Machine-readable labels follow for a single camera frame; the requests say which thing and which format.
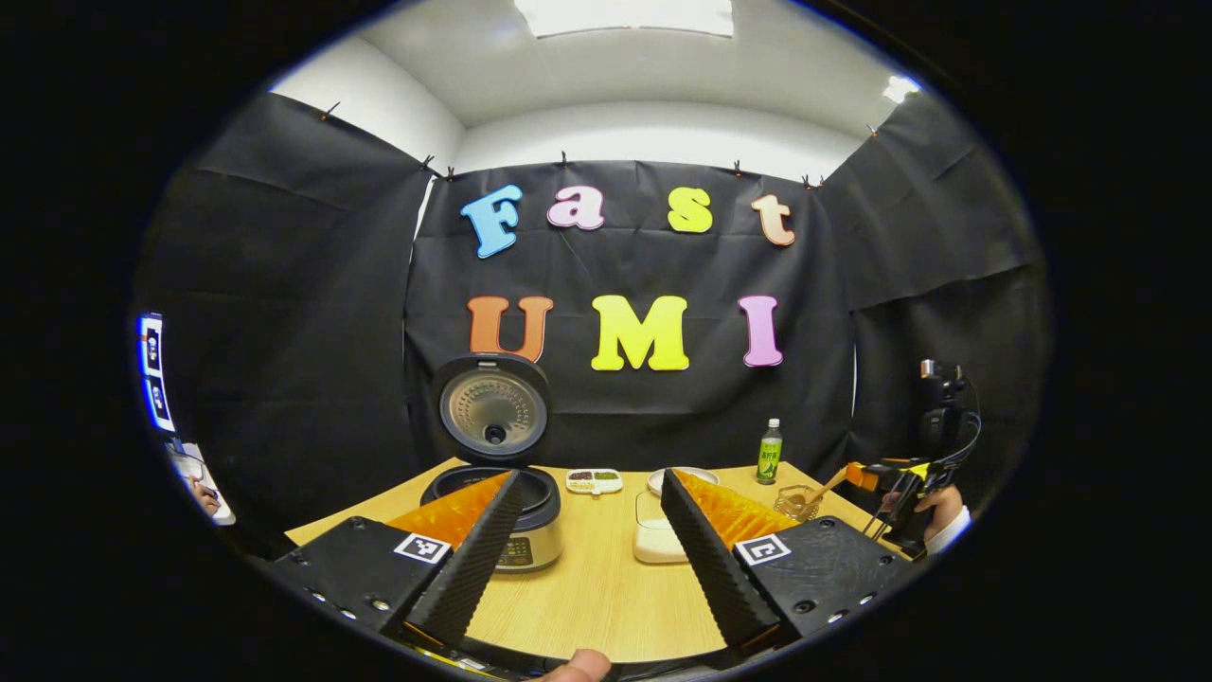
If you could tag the round white plate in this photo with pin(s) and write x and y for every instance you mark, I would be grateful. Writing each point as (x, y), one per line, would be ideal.
(696, 473)

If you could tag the dark lidded silver rice cooker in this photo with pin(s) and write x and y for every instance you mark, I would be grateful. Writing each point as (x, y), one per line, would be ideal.
(492, 407)

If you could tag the wooden spoon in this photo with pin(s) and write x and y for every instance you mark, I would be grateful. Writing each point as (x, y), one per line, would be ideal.
(826, 490)

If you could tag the white side desk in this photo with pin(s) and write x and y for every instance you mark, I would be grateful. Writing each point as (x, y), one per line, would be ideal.
(194, 474)

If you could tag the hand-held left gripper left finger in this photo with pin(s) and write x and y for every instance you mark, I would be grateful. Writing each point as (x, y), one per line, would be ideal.
(478, 559)

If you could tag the blue lit computer monitor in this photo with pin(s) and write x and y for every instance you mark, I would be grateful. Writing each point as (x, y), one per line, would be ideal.
(151, 374)

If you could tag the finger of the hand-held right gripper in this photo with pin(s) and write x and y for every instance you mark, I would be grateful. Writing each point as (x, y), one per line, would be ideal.
(876, 475)

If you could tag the small ceiling light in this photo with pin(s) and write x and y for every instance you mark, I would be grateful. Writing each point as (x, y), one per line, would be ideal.
(900, 89)

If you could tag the clear box of white rice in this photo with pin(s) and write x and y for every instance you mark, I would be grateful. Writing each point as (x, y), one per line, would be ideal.
(653, 540)

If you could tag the white divided bean dish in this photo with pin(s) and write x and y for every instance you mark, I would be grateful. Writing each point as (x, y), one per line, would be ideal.
(595, 481)

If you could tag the large ceiling light panel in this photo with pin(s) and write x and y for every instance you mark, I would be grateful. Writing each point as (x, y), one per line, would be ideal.
(625, 17)

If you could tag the green tea bottle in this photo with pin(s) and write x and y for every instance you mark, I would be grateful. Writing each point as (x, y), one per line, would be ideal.
(769, 457)

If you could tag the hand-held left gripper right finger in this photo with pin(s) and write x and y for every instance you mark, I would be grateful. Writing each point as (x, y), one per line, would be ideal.
(710, 559)

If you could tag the black backdrop cloth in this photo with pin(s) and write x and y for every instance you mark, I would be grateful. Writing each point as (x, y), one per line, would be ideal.
(653, 398)

